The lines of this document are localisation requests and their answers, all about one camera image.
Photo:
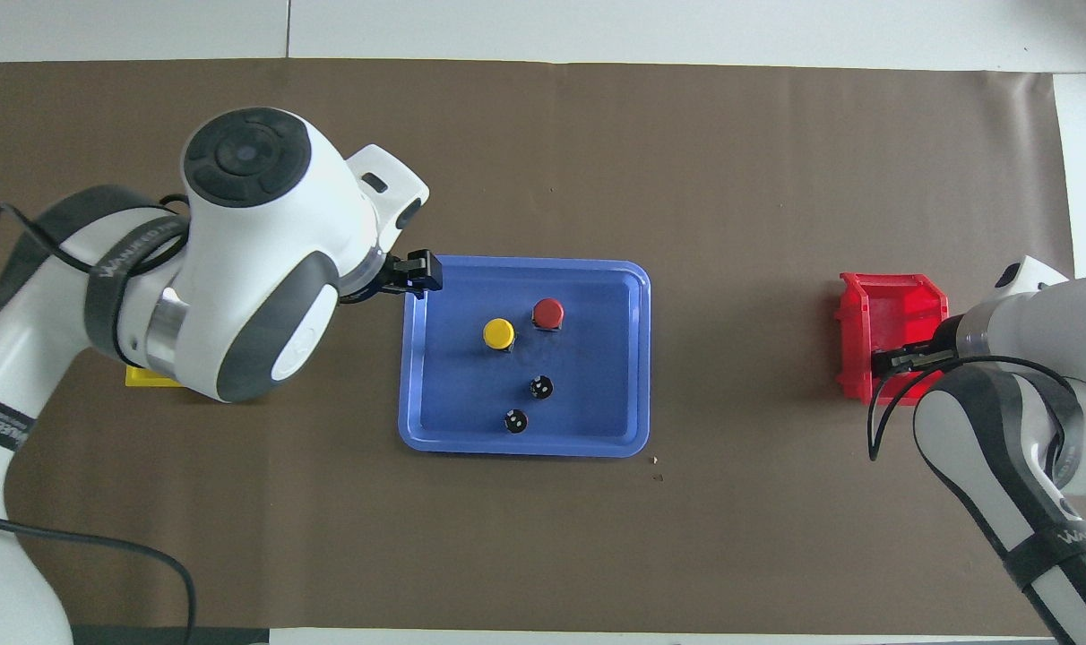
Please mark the yellow push button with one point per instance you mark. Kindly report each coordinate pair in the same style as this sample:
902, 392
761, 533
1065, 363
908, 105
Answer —
498, 332

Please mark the red plastic storage bin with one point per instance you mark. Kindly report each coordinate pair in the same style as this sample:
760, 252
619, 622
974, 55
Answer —
892, 305

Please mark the brown paper table mat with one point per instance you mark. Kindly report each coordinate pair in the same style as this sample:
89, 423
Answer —
686, 134

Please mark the blue plastic tray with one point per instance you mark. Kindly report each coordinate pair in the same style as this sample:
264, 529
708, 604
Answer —
597, 403

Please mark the small black cylinder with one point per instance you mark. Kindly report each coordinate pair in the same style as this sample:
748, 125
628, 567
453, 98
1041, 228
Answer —
515, 420
541, 387

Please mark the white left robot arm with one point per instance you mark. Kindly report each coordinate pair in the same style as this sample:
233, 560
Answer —
265, 224

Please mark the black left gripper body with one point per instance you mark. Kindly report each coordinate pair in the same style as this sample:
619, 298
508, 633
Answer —
422, 273

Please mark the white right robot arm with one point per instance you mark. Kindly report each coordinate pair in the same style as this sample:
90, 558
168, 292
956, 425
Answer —
1045, 331

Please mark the red push button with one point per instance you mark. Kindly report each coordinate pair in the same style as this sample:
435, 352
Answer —
547, 312

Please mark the yellow plastic storage bin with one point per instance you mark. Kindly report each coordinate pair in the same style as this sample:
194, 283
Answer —
149, 378

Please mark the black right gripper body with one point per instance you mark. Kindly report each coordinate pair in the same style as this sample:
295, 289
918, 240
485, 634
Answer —
906, 356

